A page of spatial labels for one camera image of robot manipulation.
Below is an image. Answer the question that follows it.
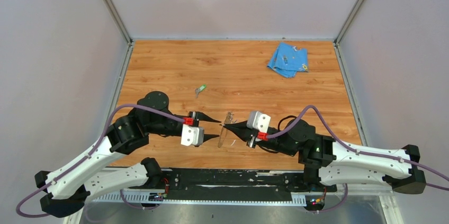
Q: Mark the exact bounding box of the folded blue cloth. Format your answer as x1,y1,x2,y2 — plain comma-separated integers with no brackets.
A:
267,42,309,78

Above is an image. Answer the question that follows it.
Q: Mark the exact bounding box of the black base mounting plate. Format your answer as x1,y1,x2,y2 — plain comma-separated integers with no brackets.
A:
139,168,337,202

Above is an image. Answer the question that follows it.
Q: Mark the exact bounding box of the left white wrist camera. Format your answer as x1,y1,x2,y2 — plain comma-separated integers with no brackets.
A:
181,124,204,147

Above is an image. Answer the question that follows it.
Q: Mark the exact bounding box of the key with green tag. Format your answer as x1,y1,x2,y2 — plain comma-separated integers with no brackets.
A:
195,84,206,98

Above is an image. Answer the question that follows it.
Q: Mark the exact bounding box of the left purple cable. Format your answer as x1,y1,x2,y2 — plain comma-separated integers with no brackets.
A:
15,103,194,219

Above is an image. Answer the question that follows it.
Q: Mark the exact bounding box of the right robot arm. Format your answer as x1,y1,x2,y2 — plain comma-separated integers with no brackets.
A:
224,120,426,194

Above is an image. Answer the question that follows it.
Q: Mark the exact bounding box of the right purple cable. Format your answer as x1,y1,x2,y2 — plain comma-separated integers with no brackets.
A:
257,104,449,192

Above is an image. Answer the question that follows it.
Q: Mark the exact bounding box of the purple cable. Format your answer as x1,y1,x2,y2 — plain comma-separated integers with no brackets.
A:
15,103,194,219
257,104,449,192

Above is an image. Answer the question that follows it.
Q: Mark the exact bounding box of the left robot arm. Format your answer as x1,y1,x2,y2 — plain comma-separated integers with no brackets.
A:
35,91,213,218

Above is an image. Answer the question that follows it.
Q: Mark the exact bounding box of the white slotted cable duct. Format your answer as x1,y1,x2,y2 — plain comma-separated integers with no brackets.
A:
86,192,307,206

